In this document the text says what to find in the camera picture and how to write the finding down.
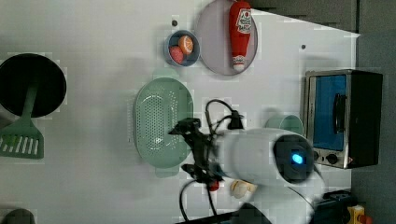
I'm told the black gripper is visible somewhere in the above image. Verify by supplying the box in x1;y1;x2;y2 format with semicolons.
169;118;223;184

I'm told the green oval strainer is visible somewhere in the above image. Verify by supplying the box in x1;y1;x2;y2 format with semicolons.
134;68;193;178

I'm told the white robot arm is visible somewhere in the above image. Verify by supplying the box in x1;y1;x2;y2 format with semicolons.
170;118;325;224

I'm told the small red ball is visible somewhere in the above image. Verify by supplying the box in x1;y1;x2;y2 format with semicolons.
209;181;219;191

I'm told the peeled banana toy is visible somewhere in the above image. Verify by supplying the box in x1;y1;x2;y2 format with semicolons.
230;180;257;199

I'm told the red strawberry toy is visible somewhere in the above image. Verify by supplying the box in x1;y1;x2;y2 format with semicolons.
169;46;184;64

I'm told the orange slice toy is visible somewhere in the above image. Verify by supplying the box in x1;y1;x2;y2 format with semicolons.
178;35;193;55

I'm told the green mug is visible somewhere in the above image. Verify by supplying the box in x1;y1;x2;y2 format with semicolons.
265;115;304;134

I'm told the small blue bowl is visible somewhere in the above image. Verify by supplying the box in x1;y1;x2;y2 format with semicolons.
163;30;201;67

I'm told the grey round plate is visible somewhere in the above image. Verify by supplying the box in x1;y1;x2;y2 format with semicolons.
195;0;258;76

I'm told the red ketchup bottle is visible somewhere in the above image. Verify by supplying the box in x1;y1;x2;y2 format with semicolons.
229;0;252;72

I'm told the black toaster oven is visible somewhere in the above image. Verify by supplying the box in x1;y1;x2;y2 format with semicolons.
304;69;383;169

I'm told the green spatula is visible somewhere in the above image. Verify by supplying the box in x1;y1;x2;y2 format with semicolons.
0;86;44;160

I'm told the black round pan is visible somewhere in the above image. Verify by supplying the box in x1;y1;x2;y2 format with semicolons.
0;53;67;118

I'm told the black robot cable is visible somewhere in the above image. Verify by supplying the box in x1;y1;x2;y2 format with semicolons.
178;98;245;222

